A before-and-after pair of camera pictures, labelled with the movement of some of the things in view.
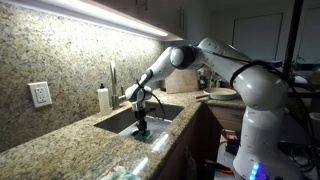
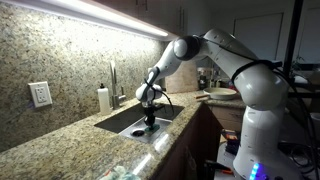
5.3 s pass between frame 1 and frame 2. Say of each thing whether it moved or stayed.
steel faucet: stayed
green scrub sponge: moved
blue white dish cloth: stayed
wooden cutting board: stayed
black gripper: moved
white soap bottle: stayed
